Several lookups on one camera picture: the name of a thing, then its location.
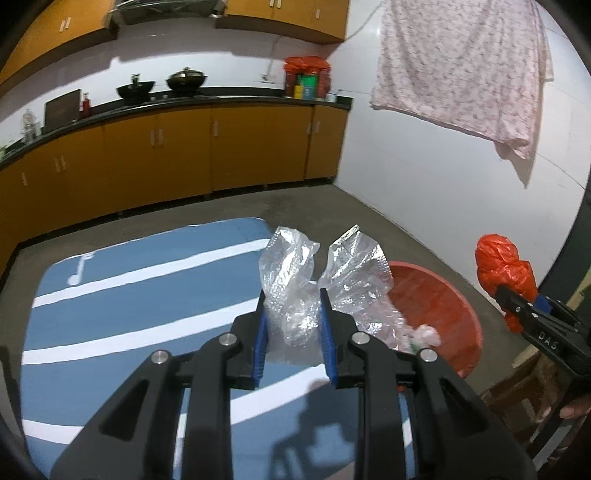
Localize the lower wooden kitchen cabinets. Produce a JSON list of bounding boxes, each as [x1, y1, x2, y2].
[[1, 87, 353, 269]]

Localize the red plastic bag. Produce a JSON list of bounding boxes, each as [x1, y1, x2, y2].
[[475, 233, 539, 334]]

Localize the black wok with lid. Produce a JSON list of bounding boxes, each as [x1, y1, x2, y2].
[[166, 67, 207, 97]]

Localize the person right hand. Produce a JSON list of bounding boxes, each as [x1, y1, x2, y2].
[[560, 395, 591, 420]]

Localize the wooden kitchen cabinets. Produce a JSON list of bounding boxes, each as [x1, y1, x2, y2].
[[1, 87, 353, 269], [1, 1, 349, 93]]

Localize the dark cutting board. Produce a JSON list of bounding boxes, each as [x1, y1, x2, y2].
[[43, 89, 81, 133]]

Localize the small red bottle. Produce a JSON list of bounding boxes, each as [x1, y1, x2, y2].
[[80, 92, 91, 118]]

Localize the clear bubble wrap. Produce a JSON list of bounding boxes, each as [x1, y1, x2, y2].
[[257, 224, 417, 365]]

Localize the wooden chair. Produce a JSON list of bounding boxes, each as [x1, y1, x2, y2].
[[481, 353, 572, 447]]

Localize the black wok left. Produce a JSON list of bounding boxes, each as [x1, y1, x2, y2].
[[116, 74, 155, 105]]

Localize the red bag with bottles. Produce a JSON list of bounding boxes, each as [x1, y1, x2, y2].
[[283, 56, 332, 101]]

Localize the blue striped table cloth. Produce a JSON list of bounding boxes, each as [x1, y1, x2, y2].
[[20, 218, 358, 479]]

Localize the white plastic bag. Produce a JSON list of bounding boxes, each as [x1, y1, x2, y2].
[[409, 324, 442, 353]]

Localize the clear glass jar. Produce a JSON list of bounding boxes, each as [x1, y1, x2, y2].
[[21, 109, 41, 144]]

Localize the pink floral hanging cloth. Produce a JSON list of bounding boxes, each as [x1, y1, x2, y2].
[[370, 1, 553, 160]]

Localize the range hood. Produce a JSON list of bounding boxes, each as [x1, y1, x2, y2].
[[110, 0, 228, 25]]

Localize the red plastic basket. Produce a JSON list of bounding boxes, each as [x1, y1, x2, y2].
[[389, 261, 484, 378]]

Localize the upper wooden kitchen cabinets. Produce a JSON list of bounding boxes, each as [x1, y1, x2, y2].
[[1, 1, 349, 93]]

